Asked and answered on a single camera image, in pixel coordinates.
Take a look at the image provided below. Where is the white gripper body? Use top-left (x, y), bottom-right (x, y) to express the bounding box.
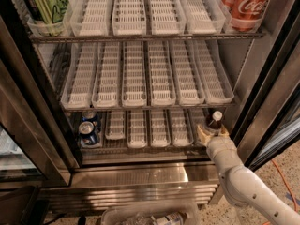
top-left (206, 137), bottom-right (243, 176)

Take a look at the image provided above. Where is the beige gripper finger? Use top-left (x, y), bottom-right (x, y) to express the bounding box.
top-left (197, 124), bottom-right (216, 146)
top-left (219, 125), bottom-right (230, 138)

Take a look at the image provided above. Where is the brown drink plastic bottle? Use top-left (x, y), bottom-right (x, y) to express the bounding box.
top-left (204, 111), bottom-right (223, 134)

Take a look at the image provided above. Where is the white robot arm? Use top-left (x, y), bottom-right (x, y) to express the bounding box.
top-left (197, 124), bottom-right (300, 225)

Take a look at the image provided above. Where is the open fridge door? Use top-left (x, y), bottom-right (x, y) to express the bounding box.
top-left (219, 0), bottom-right (300, 170)

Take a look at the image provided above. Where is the bottle lying in bin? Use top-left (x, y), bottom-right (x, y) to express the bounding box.
top-left (120, 212), bottom-right (190, 225)

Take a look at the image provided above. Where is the stainless fridge base grille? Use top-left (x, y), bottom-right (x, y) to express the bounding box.
top-left (40, 162), bottom-right (223, 214)

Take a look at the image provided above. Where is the left glass fridge door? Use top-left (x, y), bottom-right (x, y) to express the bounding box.
top-left (0, 17), bottom-right (79, 189)

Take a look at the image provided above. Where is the clear plastic bin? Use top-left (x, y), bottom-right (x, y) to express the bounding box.
top-left (101, 200), bottom-right (201, 225)

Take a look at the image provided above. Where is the blue soda can rear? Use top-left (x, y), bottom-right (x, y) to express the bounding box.
top-left (82, 112), bottom-right (99, 130)

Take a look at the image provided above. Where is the blue soda can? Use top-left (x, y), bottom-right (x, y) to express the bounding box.
top-left (82, 112), bottom-right (99, 130)
top-left (79, 121), bottom-right (99, 145)

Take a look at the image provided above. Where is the blue soda can front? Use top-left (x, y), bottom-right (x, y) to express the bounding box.
top-left (79, 121), bottom-right (99, 145)

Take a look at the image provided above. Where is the red cola can front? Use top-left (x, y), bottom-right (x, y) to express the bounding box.
top-left (231, 0), bottom-right (267, 32)

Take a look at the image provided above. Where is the green soda can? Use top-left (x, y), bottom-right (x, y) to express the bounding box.
top-left (17, 0), bottom-right (70, 37)

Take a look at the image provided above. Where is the middle wire shelf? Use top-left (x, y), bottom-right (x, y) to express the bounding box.
top-left (62, 102), bottom-right (236, 113)

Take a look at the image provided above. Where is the wire shelf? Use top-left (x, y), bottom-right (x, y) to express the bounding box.
top-left (62, 102), bottom-right (236, 113)
top-left (29, 32), bottom-right (266, 44)
top-left (78, 111), bottom-right (219, 158)

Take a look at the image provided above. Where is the orange floor cable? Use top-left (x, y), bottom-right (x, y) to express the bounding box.
top-left (261, 158), bottom-right (298, 225)

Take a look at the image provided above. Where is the top wire shelf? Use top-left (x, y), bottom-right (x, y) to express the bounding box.
top-left (29, 32), bottom-right (266, 44)

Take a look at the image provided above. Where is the bottom wire shelf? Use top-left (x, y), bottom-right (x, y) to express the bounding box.
top-left (78, 111), bottom-right (219, 158)

